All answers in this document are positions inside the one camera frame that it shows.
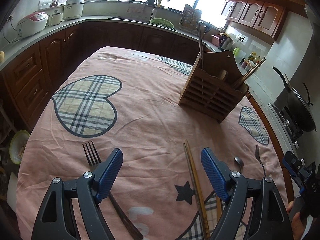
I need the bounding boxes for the wooden utensil holder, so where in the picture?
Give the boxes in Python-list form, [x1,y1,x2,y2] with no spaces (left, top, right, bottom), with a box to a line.
[178,50,248,123]

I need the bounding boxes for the pink heart-patterned tablecloth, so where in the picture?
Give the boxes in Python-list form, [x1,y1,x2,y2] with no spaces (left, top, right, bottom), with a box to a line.
[16,47,287,239]

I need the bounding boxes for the upper wooden wall cabinets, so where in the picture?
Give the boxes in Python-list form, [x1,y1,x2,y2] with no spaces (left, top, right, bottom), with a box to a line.
[222,0,306,41]

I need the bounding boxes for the green bowl on floor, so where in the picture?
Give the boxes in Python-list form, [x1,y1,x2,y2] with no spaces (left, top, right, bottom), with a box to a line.
[9,129,30,165]

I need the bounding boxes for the condiment bottles group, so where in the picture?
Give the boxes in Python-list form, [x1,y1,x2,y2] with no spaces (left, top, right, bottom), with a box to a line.
[241,51,261,71]

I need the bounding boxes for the steel electric kettle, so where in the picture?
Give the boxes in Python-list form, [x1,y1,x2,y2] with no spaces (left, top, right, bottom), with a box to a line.
[219,33,233,50]

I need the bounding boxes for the fork with dark handle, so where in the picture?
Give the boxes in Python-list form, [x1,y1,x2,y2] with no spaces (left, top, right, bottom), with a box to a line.
[82,141,143,239]

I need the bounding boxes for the pink container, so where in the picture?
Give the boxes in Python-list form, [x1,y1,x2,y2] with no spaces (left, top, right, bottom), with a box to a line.
[212,35,220,47]

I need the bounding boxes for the dish drying rack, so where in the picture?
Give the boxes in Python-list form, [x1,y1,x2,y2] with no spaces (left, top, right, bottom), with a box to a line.
[179,4,211,36]

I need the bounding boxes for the person's right hand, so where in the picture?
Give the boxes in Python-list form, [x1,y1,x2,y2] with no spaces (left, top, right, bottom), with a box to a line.
[291,212,313,240]

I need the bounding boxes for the chrome sink faucet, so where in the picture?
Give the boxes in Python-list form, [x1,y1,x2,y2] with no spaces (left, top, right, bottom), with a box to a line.
[144,0,158,20]

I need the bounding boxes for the green round lid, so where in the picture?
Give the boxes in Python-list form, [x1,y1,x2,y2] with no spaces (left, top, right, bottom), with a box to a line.
[233,47,240,56]

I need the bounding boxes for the green colander with vegetables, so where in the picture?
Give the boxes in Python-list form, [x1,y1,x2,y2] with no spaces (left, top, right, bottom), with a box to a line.
[149,18,174,29]

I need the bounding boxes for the dark wooden chopstick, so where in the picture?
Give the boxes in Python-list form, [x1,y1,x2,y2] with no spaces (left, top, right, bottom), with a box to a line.
[183,142,208,240]

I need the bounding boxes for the metal spoon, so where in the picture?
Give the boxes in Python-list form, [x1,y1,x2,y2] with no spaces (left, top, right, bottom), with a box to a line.
[234,157,244,173]

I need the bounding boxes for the dark utensil handle in holder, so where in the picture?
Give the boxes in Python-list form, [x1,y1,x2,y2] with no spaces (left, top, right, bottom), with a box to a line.
[197,21,204,69]

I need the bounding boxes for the chopsticks standing in holder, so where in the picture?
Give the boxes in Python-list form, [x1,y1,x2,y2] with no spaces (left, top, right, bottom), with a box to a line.
[232,57,266,89]

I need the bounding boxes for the white red rice cooker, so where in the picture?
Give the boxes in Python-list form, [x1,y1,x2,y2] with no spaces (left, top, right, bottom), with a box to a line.
[16,11,48,39]

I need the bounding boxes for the gas stove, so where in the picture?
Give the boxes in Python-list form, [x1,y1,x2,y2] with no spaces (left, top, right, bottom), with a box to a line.
[269,103,304,149]

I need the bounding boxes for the white electric pot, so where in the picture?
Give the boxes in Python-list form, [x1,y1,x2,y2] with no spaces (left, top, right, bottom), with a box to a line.
[63,0,84,21]

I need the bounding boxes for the lower wooden base cabinets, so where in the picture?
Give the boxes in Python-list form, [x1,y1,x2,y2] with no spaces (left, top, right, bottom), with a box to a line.
[1,21,199,131]

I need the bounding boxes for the black wok with lid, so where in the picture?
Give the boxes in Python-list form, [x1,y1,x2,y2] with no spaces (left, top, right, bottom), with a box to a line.
[273,66,316,132]

